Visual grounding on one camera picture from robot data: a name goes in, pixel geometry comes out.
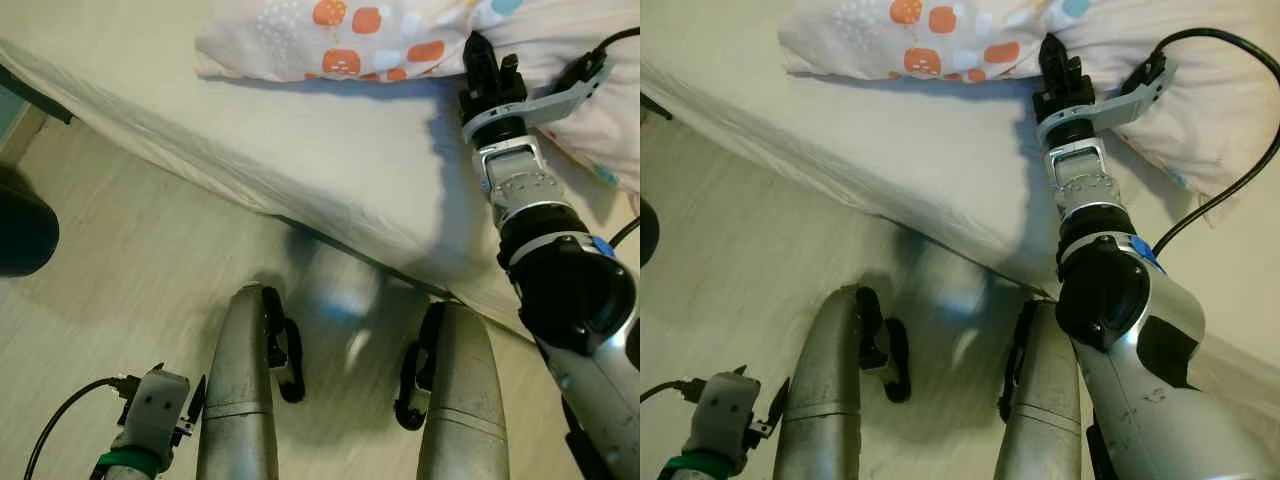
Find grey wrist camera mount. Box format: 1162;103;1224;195
118;368;191;457
1035;48;1178;151
460;50;618;149
692;372;764;461

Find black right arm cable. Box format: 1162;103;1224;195
585;27;641;251
1140;27;1280;256

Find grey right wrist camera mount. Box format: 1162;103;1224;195
1035;48;1178;151
460;50;618;149

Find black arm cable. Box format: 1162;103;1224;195
640;378;707;404
585;27;641;251
22;375;137;480
1140;27;1280;256

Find pink patterned pillow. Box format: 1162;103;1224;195
778;0;1280;217
195;0;641;197

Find cream sheeted mattress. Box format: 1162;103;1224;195
0;0;641;341
640;0;1280;421

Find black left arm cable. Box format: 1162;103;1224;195
640;378;707;404
22;375;137;480

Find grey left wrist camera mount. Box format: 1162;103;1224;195
118;368;191;457
692;372;764;461

